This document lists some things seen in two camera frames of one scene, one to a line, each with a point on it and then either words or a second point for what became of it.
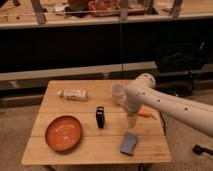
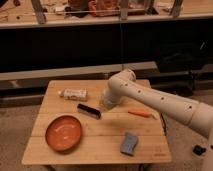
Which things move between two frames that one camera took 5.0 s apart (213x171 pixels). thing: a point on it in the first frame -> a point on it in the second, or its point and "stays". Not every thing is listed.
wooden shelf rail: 75,71 stays
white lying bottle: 74,94 stays
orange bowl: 63,133 stays
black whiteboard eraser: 100,117 -> 89,111
